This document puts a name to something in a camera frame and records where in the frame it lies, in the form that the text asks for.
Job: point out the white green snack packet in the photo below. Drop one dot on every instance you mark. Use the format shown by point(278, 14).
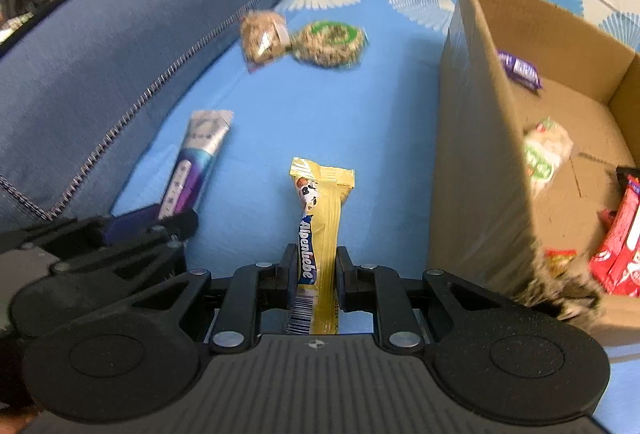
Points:
point(547, 144)

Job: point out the blue denim sofa cushion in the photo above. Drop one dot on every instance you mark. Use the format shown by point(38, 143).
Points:
point(125, 39)

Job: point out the silver purple tube packet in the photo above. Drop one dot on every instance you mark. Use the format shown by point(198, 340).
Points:
point(200, 149)

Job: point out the small red yellow packet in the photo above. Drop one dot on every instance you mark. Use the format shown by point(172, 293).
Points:
point(560, 259)

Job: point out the brown cardboard box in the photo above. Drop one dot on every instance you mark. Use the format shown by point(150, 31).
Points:
point(475, 164)

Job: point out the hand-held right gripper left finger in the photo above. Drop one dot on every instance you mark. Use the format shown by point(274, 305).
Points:
point(290, 279)

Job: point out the green-label round cracker packet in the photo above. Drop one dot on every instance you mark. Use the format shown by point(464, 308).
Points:
point(327, 44)

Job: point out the red snack packet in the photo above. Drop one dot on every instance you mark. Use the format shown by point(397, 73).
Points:
point(620, 249)

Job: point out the yellow candy packet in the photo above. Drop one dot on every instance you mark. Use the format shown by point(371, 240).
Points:
point(322, 194)

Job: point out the black chocolate bar packet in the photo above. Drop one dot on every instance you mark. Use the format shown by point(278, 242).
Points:
point(631, 173)

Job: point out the brown round cracker packet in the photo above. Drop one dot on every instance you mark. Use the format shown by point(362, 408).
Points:
point(262, 36)

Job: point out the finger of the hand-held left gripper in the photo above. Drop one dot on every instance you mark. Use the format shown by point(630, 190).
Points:
point(130, 220)
point(140, 259)

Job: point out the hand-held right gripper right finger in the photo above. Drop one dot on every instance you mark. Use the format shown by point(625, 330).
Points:
point(344, 281)

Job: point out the purple snack packet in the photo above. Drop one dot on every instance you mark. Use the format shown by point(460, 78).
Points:
point(520, 69)

